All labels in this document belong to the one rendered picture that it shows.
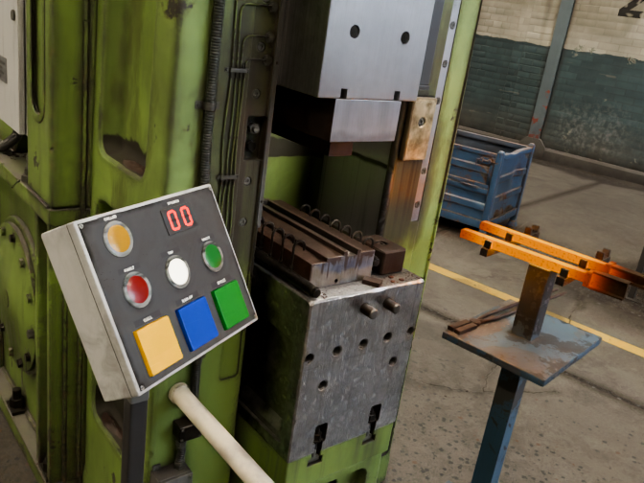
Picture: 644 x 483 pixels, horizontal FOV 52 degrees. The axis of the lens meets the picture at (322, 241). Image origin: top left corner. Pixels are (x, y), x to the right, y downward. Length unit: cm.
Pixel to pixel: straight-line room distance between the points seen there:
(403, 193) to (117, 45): 84
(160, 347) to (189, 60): 60
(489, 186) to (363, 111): 372
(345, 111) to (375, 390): 76
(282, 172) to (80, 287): 107
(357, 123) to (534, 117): 799
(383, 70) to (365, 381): 79
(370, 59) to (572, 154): 788
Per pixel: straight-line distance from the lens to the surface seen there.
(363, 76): 147
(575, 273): 170
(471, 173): 521
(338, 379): 168
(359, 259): 163
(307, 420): 169
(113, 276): 105
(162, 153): 143
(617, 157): 910
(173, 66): 139
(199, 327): 115
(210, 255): 121
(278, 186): 201
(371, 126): 152
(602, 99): 914
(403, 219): 191
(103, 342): 106
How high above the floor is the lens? 155
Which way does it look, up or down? 20 degrees down
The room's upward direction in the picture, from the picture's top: 8 degrees clockwise
